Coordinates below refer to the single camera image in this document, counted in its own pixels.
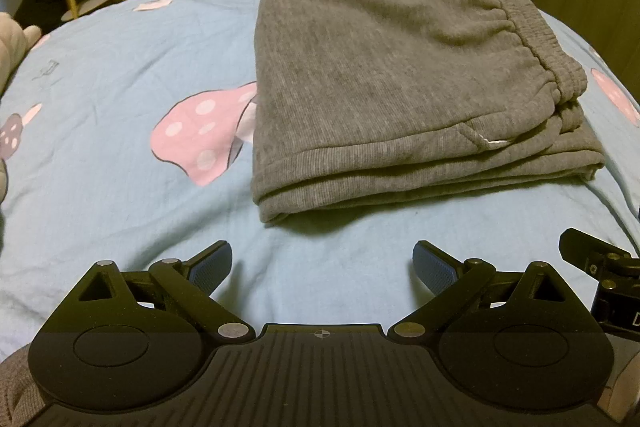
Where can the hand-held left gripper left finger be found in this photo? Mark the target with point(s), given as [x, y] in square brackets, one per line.
[212, 264]

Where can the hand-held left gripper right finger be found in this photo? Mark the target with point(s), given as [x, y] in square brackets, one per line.
[432, 267]

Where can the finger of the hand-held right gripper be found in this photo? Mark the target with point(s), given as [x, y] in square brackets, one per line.
[582, 248]

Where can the grey pants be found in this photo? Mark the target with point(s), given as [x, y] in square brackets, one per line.
[380, 92]

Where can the blue mushroom print bed sheet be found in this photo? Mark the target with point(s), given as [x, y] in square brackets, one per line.
[125, 207]

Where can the person's grey knit clothing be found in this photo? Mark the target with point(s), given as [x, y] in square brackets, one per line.
[17, 392]

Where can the beige plush toy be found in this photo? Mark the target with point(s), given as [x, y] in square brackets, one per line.
[12, 47]

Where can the black bag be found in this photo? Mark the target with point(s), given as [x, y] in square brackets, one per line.
[42, 9]

